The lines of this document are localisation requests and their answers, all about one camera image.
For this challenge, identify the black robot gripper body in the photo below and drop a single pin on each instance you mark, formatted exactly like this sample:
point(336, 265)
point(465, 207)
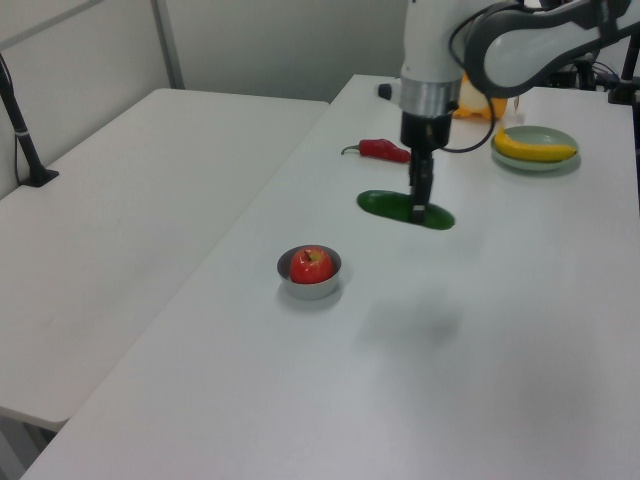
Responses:
point(425, 131)

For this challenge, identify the small metal bowl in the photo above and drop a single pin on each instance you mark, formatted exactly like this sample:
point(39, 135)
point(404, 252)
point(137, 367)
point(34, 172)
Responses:
point(312, 291)

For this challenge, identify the red chili pepper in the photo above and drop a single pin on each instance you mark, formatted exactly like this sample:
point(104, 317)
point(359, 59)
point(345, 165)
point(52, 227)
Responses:
point(382, 149)

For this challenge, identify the black pole with flat foot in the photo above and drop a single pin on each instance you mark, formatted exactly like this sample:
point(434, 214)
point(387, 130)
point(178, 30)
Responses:
point(22, 135)

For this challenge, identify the black electronics box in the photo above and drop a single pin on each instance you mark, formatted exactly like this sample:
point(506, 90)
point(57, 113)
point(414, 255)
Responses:
point(570, 77)

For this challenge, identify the green cucumber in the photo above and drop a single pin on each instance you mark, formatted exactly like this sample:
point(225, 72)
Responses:
point(385, 205)

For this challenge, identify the black stand with clamp base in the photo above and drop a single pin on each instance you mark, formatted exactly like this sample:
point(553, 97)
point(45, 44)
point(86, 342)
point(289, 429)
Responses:
point(625, 87)

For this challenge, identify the red apple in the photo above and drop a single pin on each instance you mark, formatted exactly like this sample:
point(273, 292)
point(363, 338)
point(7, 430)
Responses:
point(311, 266)

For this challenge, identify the pale green plate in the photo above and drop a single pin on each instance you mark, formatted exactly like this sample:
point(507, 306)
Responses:
point(542, 135)

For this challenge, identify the yellow banana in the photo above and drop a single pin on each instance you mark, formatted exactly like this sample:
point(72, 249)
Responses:
point(532, 150)

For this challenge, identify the orange plush toy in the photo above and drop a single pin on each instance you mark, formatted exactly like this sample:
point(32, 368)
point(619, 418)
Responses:
point(475, 102)

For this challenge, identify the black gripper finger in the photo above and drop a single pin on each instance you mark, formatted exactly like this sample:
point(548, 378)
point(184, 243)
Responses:
point(416, 175)
point(428, 175)

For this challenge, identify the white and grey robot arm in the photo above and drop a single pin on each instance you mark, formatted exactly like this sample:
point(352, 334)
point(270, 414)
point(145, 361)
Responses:
point(430, 45)

